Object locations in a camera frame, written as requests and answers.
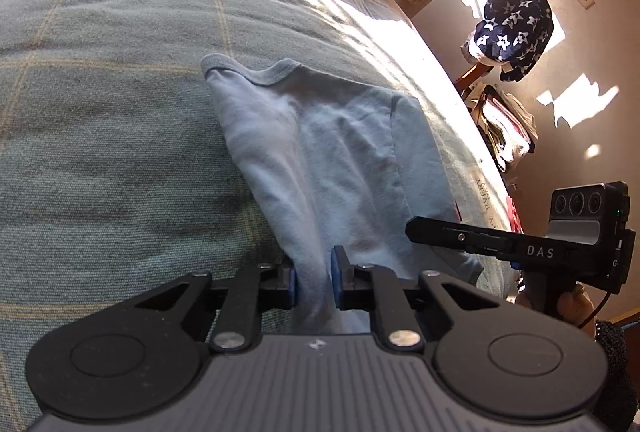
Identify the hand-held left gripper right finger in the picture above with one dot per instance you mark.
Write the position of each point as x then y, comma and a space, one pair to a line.
337, 284

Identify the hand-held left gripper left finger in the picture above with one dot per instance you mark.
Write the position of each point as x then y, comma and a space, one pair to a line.
291, 288

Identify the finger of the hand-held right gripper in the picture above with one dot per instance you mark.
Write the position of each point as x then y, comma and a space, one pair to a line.
460, 237

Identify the light blue cartoon print shirt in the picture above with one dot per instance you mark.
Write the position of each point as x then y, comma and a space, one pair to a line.
340, 172

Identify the person's right forearm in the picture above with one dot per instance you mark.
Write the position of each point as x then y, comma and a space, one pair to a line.
617, 372

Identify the person's right hand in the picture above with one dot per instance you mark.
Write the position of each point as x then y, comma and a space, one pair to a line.
575, 304

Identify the pile of household clutter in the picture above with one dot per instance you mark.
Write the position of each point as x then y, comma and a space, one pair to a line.
505, 127

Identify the wooden chair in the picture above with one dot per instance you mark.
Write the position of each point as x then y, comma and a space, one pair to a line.
472, 74

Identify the navy star print cloth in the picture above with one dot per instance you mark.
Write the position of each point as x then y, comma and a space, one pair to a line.
515, 27

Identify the white wall socket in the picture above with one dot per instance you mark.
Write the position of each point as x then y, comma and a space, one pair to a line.
585, 0

